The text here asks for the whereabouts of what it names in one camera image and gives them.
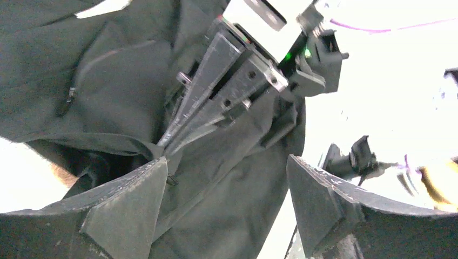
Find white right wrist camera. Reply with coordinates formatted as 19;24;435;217
243;0;315;32

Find black zip jacket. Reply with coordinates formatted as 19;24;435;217
1;1;305;258

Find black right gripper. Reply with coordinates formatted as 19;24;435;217
164;3;348;155

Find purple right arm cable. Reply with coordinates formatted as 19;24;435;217
329;17;458;35

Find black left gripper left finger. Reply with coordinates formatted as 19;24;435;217
1;158;168;258

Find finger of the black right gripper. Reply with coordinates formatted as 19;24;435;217
158;31;244;148

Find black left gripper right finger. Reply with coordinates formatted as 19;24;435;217
287;155;457;258

